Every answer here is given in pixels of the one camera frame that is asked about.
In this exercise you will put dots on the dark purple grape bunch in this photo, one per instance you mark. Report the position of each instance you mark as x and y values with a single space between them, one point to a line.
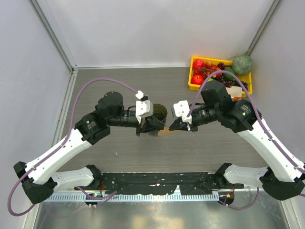
220 77

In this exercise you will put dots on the red apple upper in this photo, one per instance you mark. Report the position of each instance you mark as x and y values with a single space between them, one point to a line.
198 63

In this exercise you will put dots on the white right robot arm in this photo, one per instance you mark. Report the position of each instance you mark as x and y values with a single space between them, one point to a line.
282 179

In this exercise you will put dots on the orange coffee filter box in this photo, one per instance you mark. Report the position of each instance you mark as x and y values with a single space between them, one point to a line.
235 93

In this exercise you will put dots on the yellow plastic fruit tray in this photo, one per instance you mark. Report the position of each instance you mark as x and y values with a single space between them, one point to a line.
247 78

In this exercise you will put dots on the brown paper coffee filter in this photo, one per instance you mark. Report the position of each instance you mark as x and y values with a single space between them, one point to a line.
166 132

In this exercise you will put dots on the red apple lower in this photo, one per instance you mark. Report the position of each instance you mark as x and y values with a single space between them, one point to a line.
197 79

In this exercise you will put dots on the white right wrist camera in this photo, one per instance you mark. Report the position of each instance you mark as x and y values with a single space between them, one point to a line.
181 110

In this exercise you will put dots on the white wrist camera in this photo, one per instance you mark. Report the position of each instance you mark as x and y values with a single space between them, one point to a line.
181 110
144 107

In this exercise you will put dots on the white slotted cable duct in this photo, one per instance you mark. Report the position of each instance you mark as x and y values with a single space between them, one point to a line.
175 197

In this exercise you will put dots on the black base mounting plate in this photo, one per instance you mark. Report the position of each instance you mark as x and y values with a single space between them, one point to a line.
191 183

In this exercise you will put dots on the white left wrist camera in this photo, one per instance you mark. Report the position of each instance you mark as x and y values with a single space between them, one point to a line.
144 107

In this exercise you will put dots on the red apple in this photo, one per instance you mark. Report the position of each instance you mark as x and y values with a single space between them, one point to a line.
197 79
198 63

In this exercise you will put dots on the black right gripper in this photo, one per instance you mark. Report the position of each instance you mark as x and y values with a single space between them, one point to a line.
178 124

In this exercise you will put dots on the green textured melon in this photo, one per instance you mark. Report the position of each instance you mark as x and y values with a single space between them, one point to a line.
242 64

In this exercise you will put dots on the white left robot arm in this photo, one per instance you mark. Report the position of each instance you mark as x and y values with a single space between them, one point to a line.
40 178

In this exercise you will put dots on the red pink peaches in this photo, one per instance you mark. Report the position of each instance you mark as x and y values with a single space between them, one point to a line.
208 69

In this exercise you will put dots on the green avocado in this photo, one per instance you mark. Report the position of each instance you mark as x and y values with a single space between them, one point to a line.
228 76

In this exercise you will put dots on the green glass coffee dripper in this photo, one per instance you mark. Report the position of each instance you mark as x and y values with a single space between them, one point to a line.
160 112

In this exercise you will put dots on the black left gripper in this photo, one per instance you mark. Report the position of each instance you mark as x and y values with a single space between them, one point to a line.
149 124

